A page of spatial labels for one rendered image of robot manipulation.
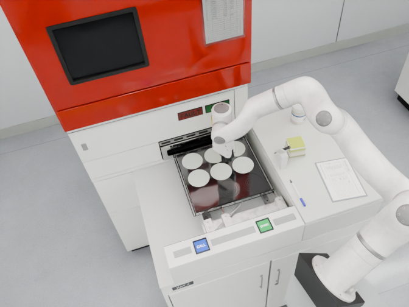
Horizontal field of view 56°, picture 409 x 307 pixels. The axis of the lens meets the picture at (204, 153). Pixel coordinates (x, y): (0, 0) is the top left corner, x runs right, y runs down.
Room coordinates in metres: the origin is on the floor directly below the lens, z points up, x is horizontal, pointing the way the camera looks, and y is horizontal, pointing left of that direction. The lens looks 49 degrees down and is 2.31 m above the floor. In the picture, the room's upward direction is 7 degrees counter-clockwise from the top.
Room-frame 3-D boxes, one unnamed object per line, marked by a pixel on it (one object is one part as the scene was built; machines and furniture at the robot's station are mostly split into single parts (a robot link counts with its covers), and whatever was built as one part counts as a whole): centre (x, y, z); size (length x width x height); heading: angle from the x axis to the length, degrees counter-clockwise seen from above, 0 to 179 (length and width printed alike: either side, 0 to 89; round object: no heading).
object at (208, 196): (1.10, -0.07, 0.90); 0.34 x 0.34 x 0.01; 12
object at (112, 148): (1.28, 0.17, 1.02); 0.82 x 0.03 x 0.40; 102
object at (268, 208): (0.85, -0.14, 0.87); 0.36 x 0.08 x 0.03; 102
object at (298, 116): (1.31, -0.47, 1.01); 0.07 x 0.07 x 0.10
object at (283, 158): (1.04, -0.33, 1.03); 0.06 x 0.04 x 0.13; 12
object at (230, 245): (0.73, -0.08, 0.89); 0.55 x 0.09 x 0.14; 102
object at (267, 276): (1.02, -0.17, 0.41); 0.97 x 0.64 x 0.82; 102
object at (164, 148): (1.30, -0.01, 0.89); 0.44 x 0.02 x 0.10; 102
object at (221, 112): (1.15, -0.09, 1.17); 0.09 x 0.08 x 0.13; 167
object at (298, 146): (1.11, -0.40, 1.00); 0.07 x 0.07 x 0.07; 3
